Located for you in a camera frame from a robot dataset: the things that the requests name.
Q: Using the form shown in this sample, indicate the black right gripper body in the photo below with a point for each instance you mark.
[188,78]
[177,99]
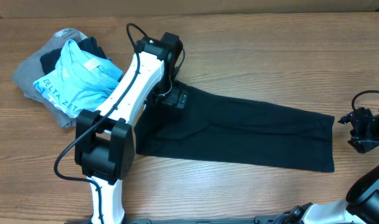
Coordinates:
[368,131]

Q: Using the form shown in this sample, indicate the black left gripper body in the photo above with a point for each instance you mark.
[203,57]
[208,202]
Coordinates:
[168,93]

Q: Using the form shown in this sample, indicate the black t-shirt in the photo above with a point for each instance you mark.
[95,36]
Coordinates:
[223,129]

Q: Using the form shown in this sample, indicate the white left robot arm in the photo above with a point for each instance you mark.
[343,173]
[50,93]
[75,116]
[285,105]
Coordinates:
[106,151]

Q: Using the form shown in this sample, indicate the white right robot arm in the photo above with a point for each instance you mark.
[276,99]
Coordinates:
[361,204]

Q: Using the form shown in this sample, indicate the light blue printed t-shirt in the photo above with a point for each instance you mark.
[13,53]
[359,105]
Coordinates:
[80,81]

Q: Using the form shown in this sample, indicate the black garment in pile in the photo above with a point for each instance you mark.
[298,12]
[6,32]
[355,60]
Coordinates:
[49,60]

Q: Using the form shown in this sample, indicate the grey folded garment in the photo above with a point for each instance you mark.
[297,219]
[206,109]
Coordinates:
[30,70]

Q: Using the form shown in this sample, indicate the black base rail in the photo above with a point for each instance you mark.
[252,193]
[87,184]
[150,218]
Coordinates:
[264,219]

